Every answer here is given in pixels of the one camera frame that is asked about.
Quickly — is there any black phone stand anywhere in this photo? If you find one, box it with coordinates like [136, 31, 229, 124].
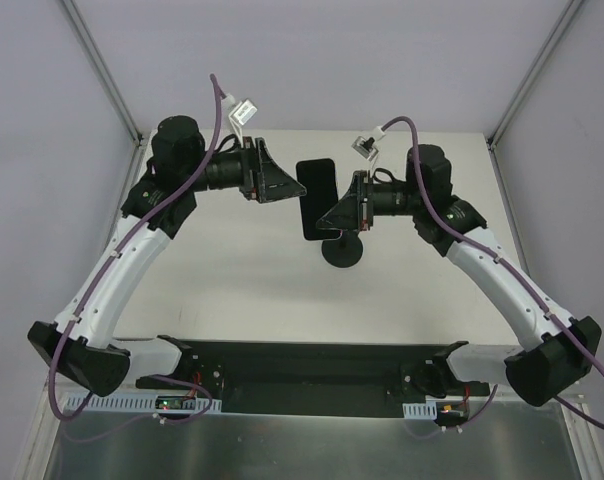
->
[321, 232, 364, 269]

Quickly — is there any black smartphone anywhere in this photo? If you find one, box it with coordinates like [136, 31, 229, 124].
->
[296, 158, 340, 241]

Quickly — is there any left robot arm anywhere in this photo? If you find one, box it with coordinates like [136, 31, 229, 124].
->
[27, 115, 306, 397]

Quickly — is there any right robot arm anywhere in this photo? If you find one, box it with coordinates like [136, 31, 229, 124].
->
[316, 144, 602, 407]

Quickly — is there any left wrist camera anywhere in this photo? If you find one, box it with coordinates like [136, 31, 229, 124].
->
[227, 98, 258, 145]

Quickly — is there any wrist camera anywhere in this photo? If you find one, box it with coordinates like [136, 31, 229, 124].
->
[351, 136, 380, 172]
[227, 98, 258, 145]

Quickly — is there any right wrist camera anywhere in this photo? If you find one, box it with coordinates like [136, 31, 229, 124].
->
[351, 136, 380, 172]

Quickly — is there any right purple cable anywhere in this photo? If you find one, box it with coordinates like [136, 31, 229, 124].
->
[376, 116, 604, 436]

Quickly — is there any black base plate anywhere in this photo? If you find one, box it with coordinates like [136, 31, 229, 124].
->
[134, 338, 501, 416]

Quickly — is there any left aluminium frame post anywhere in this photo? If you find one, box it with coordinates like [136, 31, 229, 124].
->
[56, 0, 143, 145]

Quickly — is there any aluminium frame post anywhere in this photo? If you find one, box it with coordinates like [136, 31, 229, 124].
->
[56, 0, 143, 145]
[486, 0, 588, 151]

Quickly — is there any right white cable duct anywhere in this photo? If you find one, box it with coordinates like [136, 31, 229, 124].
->
[402, 400, 438, 421]

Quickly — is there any white cable duct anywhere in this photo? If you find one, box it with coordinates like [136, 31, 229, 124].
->
[402, 400, 438, 421]
[83, 393, 222, 415]

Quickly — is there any left white cable duct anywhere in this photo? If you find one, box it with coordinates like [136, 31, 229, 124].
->
[83, 393, 222, 415]

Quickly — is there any right aluminium frame post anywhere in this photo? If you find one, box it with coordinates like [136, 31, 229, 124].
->
[486, 0, 588, 151]

